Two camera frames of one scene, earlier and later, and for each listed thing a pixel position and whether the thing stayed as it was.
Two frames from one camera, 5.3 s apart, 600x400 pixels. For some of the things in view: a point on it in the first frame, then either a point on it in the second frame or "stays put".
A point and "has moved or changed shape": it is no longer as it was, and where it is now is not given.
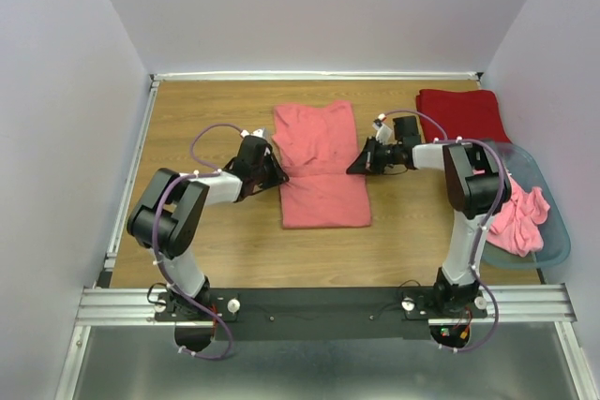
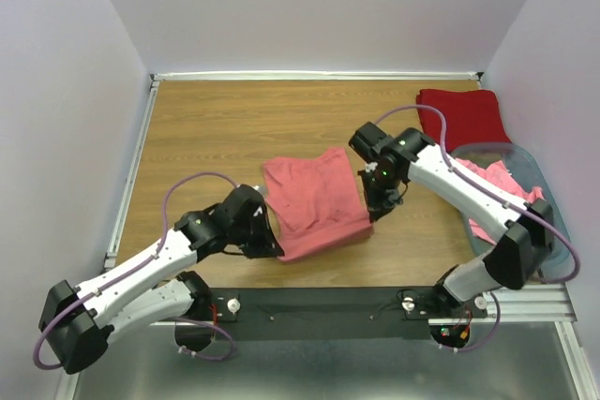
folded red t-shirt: x=464 y=113 stays put
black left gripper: x=278 y=175 → x=268 y=245
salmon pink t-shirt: x=318 y=145 has moved or changed shape
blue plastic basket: x=553 y=230 stays put
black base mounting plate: x=319 y=314 stays put
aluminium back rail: x=319 y=76 stays put
